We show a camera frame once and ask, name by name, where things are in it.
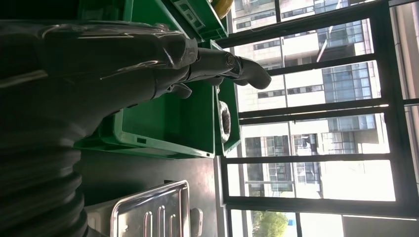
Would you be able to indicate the black window frame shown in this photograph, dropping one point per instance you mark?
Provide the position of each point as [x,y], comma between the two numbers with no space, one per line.
[379,65]

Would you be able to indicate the green crate with yellow coils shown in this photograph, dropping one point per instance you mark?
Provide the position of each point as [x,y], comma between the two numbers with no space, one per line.
[203,23]

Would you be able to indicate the electronic scale with steel tray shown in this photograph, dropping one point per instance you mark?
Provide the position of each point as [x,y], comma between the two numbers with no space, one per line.
[154,212]

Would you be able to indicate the empty green plastic crate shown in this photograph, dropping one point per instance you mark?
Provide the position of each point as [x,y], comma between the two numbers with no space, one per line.
[170,124]

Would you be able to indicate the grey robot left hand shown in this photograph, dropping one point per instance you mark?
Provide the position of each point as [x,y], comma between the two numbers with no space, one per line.
[82,72]

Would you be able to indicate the small white plastic device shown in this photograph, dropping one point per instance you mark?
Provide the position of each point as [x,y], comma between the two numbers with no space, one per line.
[196,222]

